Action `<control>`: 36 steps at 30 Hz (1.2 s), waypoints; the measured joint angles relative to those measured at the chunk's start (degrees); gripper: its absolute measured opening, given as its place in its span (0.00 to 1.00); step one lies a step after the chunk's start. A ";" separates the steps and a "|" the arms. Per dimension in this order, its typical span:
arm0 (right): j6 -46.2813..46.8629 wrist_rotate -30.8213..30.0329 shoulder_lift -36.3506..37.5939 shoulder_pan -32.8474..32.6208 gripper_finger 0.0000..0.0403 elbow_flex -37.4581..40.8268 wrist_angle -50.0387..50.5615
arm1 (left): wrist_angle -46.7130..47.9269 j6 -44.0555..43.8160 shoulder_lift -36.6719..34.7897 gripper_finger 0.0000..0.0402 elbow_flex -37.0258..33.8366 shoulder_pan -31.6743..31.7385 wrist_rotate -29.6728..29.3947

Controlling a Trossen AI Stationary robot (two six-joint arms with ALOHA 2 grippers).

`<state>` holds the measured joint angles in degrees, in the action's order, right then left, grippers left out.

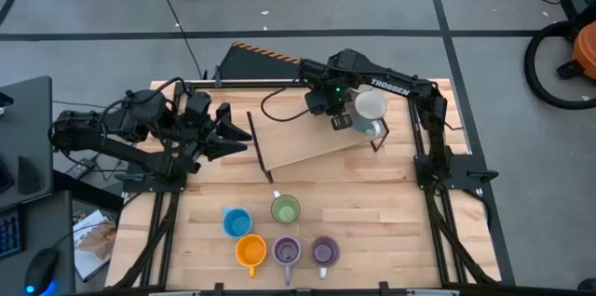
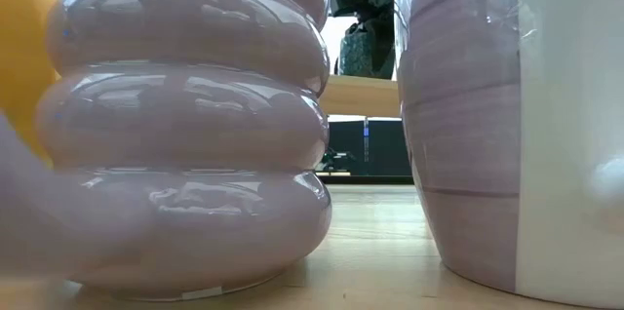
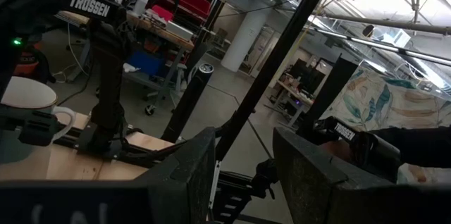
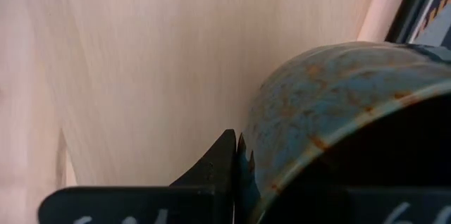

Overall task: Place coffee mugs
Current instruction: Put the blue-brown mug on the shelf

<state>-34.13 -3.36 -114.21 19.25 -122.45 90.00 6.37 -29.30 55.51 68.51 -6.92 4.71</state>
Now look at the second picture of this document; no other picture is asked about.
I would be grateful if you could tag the purple and white striped mug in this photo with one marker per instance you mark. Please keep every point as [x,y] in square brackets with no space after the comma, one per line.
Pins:
[463,129]

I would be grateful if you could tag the pink ribbed ceramic mug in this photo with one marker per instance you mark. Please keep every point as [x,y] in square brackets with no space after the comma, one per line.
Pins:
[185,120]

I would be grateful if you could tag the yellow ceramic mug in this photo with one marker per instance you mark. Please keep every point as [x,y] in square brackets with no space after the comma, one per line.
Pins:
[19,56]

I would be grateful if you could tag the wooden shelf with black legs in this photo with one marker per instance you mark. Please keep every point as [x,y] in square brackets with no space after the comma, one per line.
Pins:
[361,96]

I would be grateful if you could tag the black partition panels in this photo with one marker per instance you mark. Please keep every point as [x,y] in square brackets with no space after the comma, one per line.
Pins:
[390,146]

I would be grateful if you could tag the robot with green lights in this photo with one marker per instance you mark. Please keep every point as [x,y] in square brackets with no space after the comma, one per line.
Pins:
[336,160]

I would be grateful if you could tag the black table edge frame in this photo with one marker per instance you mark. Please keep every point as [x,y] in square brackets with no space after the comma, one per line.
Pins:
[365,180]

